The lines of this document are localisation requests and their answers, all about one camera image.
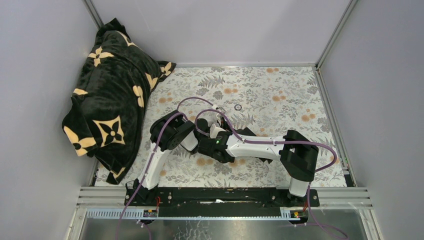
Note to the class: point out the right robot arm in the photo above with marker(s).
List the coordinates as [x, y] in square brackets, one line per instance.
[293, 150]

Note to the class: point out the black paper box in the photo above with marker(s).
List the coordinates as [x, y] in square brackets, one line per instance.
[240, 148]

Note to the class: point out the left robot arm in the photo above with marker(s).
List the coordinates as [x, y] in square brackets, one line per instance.
[167, 133]

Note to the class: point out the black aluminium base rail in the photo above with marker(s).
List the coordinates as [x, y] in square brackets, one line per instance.
[208, 203]

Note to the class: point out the black floral blanket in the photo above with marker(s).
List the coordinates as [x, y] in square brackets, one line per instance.
[109, 102]

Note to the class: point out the floral tablecloth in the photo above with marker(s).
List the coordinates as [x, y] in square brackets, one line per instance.
[267, 100]

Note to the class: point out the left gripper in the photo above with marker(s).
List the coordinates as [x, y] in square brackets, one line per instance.
[222, 130]

